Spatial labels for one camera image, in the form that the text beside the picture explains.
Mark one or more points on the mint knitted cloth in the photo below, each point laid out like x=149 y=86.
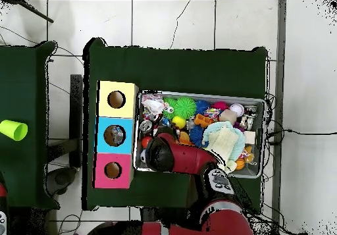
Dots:
x=241 y=140

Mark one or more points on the blue spiky rubber ball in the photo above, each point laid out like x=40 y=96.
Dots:
x=202 y=106

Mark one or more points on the wooden box with three holes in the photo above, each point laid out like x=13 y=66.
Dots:
x=123 y=111

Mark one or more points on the orange-red smooth ball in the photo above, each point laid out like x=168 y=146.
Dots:
x=144 y=141

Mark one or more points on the dark thin rod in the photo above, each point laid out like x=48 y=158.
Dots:
x=39 y=14

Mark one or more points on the white baseball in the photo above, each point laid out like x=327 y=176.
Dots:
x=237 y=110

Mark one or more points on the yellow smooth ball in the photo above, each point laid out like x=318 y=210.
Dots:
x=178 y=122

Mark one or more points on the lime green plastic cup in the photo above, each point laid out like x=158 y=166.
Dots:
x=13 y=129

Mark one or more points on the cream knitted cloth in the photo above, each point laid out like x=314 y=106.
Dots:
x=222 y=142

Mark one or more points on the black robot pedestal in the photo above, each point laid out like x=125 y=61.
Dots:
x=147 y=214

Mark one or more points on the silver drink can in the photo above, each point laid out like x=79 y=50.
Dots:
x=145 y=125

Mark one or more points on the orange long toy block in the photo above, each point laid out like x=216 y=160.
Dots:
x=202 y=120

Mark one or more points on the green spiky rubber ball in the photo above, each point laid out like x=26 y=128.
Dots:
x=184 y=108

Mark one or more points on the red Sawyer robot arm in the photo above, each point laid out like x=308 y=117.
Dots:
x=189 y=158

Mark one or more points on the dark green table cloth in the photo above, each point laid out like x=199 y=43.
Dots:
x=23 y=74
x=171 y=69

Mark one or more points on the grey rounded stand foot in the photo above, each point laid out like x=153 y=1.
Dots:
x=62 y=178

